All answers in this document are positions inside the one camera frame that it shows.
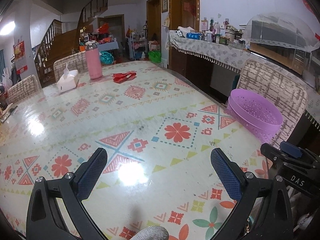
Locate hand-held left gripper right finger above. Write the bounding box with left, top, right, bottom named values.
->
left=210, top=148, right=293, bottom=240

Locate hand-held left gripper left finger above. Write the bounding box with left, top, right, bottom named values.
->
left=26, top=147, right=108, bottom=240

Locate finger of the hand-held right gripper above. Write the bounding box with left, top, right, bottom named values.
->
left=279, top=141, right=302, bottom=159
left=260, top=142, right=284, bottom=164

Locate purple perforated basket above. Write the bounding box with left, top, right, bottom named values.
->
left=226, top=88, right=284, bottom=143

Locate person's right hand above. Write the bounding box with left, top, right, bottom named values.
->
left=295, top=214, right=316, bottom=232

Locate person's left hand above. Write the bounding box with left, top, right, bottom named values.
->
left=129, top=225, right=170, bottom=240

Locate checked fabric chair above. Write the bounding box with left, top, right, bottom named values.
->
left=53, top=51, right=88, bottom=83
left=6, top=74, right=43, bottom=104
left=226, top=59, right=308, bottom=150

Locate white tissue box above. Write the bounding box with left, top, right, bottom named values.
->
left=56, top=62, right=79, bottom=94

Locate red plastic wrapper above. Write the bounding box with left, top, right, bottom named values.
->
left=112, top=72, right=137, bottom=83

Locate pink bottle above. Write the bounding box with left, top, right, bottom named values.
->
left=85, top=40, right=102, bottom=80

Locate white mesh food cover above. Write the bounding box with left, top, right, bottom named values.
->
left=244, top=14, right=320, bottom=53

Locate white plastic bag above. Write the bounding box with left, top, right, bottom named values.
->
left=1, top=67, right=13, bottom=88

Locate cloth covered sideboard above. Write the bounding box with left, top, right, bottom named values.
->
left=165, top=29, right=320, bottom=130

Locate blue cloth covered table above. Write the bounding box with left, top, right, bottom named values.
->
left=96, top=41, right=120, bottom=52

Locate row of bottles and jars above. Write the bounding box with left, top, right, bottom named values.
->
left=176, top=17, right=247, bottom=47

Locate green bag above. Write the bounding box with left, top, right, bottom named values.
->
left=148, top=50, right=162, bottom=63

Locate white storage rack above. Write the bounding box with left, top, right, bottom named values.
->
left=129, top=30, right=148, bottom=60

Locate wooden staircase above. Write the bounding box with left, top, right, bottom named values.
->
left=34, top=0, right=110, bottom=80

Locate ceiling light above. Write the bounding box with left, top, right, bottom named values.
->
left=0, top=21, right=15, bottom=36

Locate wooden doorway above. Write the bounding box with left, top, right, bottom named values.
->
left=169, top=0, right=200, bottom=30

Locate red wall calendar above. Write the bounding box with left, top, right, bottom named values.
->
left=14, top=41, right=27, bottom=74

